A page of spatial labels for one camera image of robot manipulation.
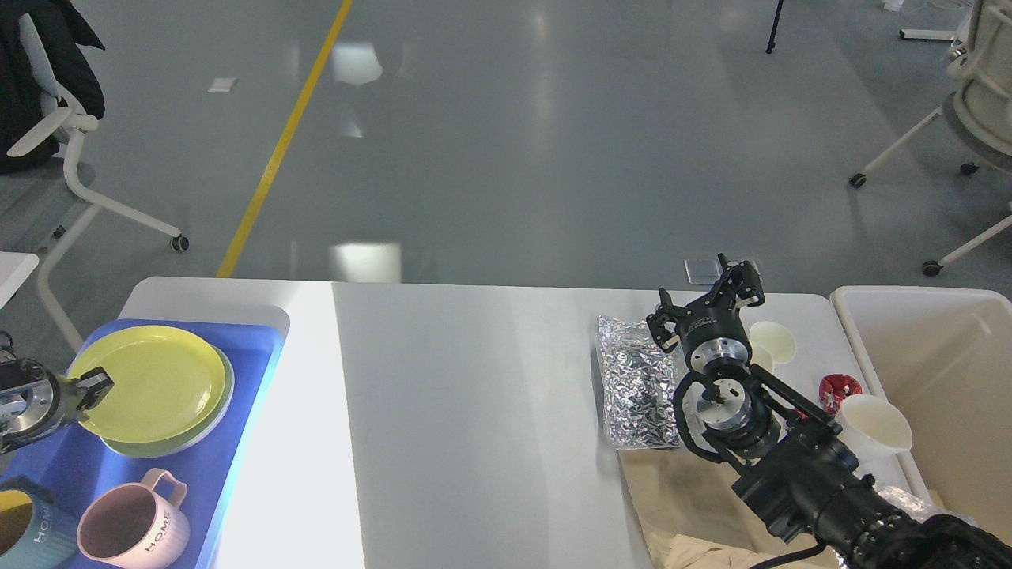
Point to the pale green plate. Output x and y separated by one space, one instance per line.
177 443

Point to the beige plastic bin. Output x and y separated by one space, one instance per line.
943 357

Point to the crumpled clear plastic bag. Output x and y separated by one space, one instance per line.
917 508

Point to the blue plastic tray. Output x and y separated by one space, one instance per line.
77 467

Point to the pink mug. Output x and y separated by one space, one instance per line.
137 524

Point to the white chair leg with caster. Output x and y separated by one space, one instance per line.
932 268

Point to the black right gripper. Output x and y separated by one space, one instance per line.
712 339

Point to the white side table corner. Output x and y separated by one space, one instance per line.
16 268

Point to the crushed red can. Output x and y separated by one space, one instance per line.
834 389

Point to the white paper cup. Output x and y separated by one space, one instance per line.
773 345
873 429

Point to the white office chair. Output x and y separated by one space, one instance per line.
65 119
979 111

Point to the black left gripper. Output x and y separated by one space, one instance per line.
36 402

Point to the black tripod leg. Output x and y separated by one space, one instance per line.
774 28

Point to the silver foil bag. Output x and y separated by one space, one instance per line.
638 382

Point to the white office chair right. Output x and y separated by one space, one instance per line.
979 111

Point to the brown paper bag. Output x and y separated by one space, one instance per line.
690 517

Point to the blue mug yellow inside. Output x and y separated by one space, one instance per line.
35 532

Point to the white office chair left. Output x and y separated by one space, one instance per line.
65 119

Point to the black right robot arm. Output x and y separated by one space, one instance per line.
794 472

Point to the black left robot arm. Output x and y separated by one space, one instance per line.
7 353

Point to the yellow plate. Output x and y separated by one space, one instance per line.
166 380

